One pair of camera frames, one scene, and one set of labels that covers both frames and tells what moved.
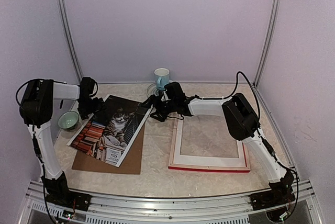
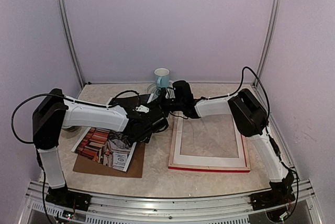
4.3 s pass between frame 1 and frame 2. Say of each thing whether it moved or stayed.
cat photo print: moved
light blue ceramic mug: stayed
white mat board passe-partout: stayed
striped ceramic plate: stayed
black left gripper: moved
